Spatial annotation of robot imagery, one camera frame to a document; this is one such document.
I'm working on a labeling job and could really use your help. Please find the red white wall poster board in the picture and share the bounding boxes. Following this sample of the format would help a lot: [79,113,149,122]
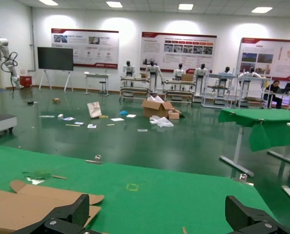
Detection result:
[139,31,218,73]
[235,37,290,81]
[51,28,120,70]

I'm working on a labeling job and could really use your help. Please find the large open cardboard box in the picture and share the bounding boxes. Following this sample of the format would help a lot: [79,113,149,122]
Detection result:
[141,98,175,119]

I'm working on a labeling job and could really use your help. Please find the white neighbour table frame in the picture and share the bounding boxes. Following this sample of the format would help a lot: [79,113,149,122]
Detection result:
[219,125,255,178]

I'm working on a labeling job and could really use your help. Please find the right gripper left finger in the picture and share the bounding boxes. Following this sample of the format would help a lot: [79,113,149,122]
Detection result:
[12,194,104,234]

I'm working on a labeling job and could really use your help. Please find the brown cardboard mailer box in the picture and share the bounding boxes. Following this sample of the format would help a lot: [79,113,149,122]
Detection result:
[0,179,105,232]

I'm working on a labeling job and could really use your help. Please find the green shredded scraps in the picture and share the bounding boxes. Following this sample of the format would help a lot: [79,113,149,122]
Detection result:
[21,169,53,181]

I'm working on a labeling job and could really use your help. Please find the seated person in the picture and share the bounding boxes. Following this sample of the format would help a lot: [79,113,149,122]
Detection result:
[264,79,284,110]

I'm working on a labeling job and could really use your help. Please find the white paper scrap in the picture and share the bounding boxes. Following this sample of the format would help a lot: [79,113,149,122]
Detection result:
[25,177,46,185]

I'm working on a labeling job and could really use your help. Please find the beige paper bag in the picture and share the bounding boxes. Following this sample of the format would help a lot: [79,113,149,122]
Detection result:
[86,101,103,119]

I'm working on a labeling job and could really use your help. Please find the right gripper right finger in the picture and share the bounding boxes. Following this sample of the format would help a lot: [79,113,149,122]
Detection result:
[225,195,290,234]

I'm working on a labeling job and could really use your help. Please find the grey wall pipe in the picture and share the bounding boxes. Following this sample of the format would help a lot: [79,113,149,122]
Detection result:
[30,7,37,73]

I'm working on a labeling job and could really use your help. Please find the red box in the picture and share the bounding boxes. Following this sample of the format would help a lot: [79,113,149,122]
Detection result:
[20,75,33,88]

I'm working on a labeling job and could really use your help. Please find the white packing material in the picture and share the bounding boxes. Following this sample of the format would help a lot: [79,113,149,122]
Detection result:
[146,95,165,104]

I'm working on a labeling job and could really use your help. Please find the white desk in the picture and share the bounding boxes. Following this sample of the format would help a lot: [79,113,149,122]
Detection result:
[83,72,111,96]

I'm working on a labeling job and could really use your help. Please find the black round stool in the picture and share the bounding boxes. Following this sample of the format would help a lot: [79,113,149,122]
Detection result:
[99,81,108,97]

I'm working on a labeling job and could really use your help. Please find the white humanoid robot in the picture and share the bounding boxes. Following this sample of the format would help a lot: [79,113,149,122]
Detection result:
[122,60,136,81]
[173,62,186,81]
[237,67,262,80]
[193,63,208,97]
[218,66,236,78]
[145,60,164,93]

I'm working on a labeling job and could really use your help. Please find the metal workbench rack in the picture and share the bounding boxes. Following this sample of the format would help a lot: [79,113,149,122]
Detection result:
[162,79,196,105]
[236,75,272,109]
[201,73,237,109]
[119,75,152,102]

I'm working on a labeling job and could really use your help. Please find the white plastic bags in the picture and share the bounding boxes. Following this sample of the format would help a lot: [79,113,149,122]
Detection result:
[149,115,175,129]

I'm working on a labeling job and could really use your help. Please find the small open cardboard box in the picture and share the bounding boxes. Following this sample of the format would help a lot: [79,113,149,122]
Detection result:
[168,109,185,120]

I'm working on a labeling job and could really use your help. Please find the silver metal binder clip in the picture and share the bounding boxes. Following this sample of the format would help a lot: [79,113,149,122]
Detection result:
[85,154,104,165]
[232,173,255,187]

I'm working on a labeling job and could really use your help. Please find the green cloth on neighbour table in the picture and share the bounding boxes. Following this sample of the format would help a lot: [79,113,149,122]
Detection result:
[217,108,290,152]

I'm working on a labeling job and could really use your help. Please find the black screen on white stand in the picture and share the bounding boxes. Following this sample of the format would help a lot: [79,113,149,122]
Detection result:
[37,46,74,93]

